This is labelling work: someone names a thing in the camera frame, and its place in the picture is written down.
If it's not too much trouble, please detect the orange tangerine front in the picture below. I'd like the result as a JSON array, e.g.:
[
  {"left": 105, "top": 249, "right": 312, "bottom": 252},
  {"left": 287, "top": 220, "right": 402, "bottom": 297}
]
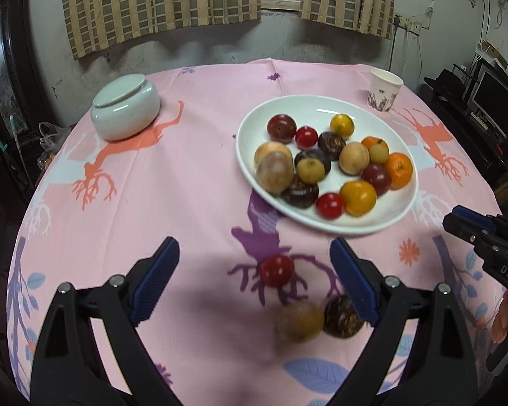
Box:
[{"left": 383, "top": 152, "right": 414, "bottom": 190}]

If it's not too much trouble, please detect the large dark red plum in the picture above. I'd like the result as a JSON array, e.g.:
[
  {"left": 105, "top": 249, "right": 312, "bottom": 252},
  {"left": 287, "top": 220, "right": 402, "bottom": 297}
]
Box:
[{"left": 361, "top": 164, "right": 392, "bottom": 196}]

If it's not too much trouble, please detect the white oval plate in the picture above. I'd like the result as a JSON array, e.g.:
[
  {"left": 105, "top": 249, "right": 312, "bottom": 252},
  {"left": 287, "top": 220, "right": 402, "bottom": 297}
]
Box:
[{"left": 236, "top": 94, "right": 418, "bottom": 235}]

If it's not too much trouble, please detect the small green longan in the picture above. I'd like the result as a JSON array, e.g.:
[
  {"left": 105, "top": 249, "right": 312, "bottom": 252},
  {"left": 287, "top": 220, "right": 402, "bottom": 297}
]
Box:
[{"left": 296, "top": 158, "right": 326, "bottom": 184}]

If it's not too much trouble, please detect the small dark red plum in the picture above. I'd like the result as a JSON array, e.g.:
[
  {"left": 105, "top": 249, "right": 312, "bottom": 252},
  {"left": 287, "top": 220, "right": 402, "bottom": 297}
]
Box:
[{"left": 267, "top": 114, "right": 297, "bottom": 144}]

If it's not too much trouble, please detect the red cherry tomato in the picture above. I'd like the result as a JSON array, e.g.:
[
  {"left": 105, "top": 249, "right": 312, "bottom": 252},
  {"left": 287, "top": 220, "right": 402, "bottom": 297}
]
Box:
[
  {"left": 295, "top": 126, "right": 318, "bottom": 150},
  {"left": 259, "top": 255, "right": 294, "bottom": 288},
  {"left": 315, "top": 193, "right": 346, "bottom": 220}
]

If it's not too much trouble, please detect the black hat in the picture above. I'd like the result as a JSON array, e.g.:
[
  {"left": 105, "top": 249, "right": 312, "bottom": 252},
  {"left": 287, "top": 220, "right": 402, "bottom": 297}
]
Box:
[{"left": 423, "top": 69, "right": 465, "bottom": 99}]

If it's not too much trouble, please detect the yellowish round fruit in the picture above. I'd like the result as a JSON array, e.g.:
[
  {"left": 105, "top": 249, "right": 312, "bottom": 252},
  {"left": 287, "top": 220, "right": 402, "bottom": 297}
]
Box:
[{"left": 339, "top": 142, "right": 370, "bottom": 176}]

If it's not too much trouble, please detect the dark purple mangosteen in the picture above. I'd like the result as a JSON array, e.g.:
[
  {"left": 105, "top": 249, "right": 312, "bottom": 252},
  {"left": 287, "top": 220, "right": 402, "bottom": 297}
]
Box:
[{"left": 280, "top": 175, "right": 319, "bottom": 209}]

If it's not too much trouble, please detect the dark wrinkled passion fruit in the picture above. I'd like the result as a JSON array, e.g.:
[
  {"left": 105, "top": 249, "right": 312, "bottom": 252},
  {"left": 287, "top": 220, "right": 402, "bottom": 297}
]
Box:
[{"left": 323, "top": 294, "right": 364, "bottom": 339}]

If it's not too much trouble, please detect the orange tangerine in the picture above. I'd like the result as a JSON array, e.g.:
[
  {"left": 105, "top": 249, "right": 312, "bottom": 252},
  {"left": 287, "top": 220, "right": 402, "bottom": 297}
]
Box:
[
  {"left": 383, "top": 152, "right": 414, "bottom": 190},
  {"left": 361, "top": 136, "right": 389, "bottom": 150}
]

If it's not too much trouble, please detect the small longan with stem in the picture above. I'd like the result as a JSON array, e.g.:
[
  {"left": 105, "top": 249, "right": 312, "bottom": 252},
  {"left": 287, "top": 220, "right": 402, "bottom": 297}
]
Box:
[{"left": 369, "top": 144, "right": 389, "bottom": 165}]

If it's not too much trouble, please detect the green yellow tomato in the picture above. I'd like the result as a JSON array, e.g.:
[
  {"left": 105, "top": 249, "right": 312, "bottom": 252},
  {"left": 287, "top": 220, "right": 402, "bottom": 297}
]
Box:
[{"left": 329, "top": 114, "right": 355, "bottom": 139}]

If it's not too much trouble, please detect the person right hand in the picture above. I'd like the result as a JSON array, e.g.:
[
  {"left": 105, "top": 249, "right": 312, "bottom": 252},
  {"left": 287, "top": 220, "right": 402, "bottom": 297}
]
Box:
[{"left": 492, "top": 290, "right": 508, "bottom": 344}]

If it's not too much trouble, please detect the large yellow passion fruit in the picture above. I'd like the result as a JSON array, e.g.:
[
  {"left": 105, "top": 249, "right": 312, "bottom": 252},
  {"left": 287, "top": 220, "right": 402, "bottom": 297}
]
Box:
[{"left": 254, "top": 141, "right": 294, "bottom": 167}]

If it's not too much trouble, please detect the computer monitor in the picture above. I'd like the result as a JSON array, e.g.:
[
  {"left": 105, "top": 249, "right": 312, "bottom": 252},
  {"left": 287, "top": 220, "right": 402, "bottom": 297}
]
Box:
[{"left": 472, "top": 71, "right": 508, "bottom": 138}]

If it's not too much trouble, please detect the left striped curtain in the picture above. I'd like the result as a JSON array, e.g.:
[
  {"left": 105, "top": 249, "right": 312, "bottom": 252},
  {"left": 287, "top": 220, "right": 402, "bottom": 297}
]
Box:
[{"left": 61, "top": 0, "right": 261, "bottom": 60}]

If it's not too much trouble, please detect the small yellow tomato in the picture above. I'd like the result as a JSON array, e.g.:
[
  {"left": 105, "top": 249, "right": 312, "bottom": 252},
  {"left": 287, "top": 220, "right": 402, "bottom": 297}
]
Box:
[{"left": 339, "top": 180, "right": 377, "bottom": 217}]

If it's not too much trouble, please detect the speckled tan passion fruit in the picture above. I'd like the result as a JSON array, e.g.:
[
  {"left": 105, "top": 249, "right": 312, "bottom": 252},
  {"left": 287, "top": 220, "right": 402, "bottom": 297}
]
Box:
[{"left": 275, "top": 301, "right": 324, "bottom": 344}]

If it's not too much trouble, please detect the wall power strip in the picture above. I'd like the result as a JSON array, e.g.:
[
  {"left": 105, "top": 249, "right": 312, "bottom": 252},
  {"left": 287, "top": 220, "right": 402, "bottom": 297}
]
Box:
[{"left": 394, "top": 15, "right": 423, "bottom": 36}]

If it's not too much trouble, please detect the pink patterned tablecloth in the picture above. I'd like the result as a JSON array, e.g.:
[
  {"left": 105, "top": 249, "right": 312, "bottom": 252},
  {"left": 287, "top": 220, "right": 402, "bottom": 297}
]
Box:
[{"left": 6, "top": 58, "right": 508, "bottom": 406}]

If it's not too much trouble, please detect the patterned paper cup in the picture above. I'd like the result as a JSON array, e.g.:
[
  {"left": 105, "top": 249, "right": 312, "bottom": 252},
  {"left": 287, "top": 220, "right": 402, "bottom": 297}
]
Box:
[{"left": 367, "top": 68, "right": 404, "bottom": 112}]

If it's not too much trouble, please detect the white lidded ceramic jar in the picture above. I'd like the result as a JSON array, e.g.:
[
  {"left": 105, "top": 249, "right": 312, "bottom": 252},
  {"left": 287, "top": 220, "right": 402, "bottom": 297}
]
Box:
[{"left": 90, "top": 73, "right": 160, "bottom": 141}]

